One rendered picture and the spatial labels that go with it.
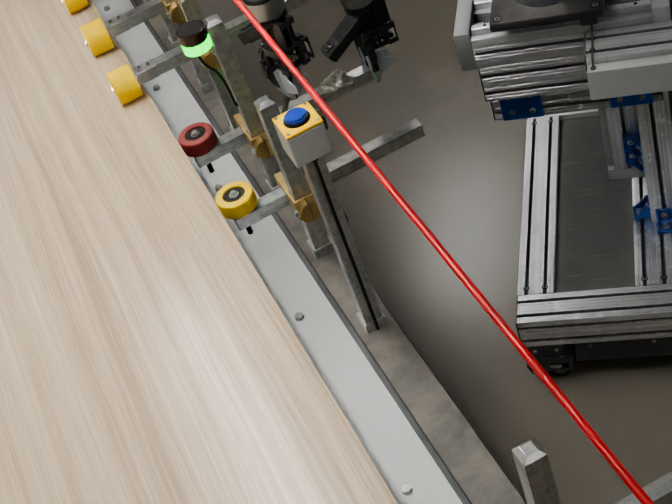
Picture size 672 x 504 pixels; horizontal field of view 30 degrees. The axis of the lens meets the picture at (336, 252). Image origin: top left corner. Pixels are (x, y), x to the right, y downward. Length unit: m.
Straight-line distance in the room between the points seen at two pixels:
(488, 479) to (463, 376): 1.09
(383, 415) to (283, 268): 0.50
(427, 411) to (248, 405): 0.35
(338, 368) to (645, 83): 0.82
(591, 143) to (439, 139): 0.64
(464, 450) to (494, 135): 1.83
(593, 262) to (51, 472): 1.51
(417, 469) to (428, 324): 1.12
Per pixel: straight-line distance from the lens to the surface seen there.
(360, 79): 2.81
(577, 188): 3.35
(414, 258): 3.57
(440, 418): 2.27
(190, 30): 2.56
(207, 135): 2.71
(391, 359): 2.39
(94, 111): 2.96
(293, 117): 2.11
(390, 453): 2.35
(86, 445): 2.22
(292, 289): 2.70
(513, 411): 3.15
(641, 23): 2.58
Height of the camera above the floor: 2.46
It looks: 42 degrees down
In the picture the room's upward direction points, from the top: 21 degrees counter-clockwise
